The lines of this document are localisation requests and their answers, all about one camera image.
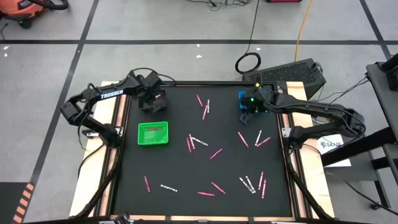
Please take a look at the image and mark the black hanging cable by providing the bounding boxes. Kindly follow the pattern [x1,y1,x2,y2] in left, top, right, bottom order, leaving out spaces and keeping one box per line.
[234,0,262,75]

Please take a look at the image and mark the green plastic basket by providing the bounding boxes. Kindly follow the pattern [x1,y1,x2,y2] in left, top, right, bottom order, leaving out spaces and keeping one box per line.
[137,121,169,146]

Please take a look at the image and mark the black vacuum hose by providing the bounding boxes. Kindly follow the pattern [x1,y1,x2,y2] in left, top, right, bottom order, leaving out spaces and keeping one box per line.
[29,0,70,11]

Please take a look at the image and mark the yellow extension cable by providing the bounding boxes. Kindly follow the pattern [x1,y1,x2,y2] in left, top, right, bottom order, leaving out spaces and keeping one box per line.
[293,0,313,62]

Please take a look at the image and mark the black computer tower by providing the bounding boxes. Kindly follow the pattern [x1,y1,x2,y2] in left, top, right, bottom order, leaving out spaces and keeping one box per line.
[241,58,327,101]

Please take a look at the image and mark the orange shop vacuum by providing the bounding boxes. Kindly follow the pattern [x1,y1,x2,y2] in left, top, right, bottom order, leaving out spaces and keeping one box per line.
[0,0,46,29]

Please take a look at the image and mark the black metal cart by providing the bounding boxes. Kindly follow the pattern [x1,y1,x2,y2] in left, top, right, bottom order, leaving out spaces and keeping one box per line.
[320,52,398,209]

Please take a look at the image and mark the white paper sheet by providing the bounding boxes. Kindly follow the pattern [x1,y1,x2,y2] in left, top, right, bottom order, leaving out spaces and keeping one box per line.
[316,133,353,168]

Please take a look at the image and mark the black floor cable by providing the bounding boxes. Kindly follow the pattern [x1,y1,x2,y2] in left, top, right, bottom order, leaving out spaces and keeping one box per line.
[325,170,398,216]

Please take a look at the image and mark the tangled black cables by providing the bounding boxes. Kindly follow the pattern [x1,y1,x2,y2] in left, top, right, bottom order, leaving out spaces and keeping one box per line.
[186,0,253,12]

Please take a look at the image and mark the blue plastic basket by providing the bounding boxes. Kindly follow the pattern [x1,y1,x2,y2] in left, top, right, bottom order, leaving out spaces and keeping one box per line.
[238,90,269,113]

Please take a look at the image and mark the black table mat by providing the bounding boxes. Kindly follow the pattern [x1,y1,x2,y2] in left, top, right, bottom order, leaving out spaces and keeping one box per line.
[112,84,293,218]

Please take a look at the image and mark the black metal table frame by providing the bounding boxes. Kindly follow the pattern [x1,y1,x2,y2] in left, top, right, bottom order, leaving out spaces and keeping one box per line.
[70,70,335,224]

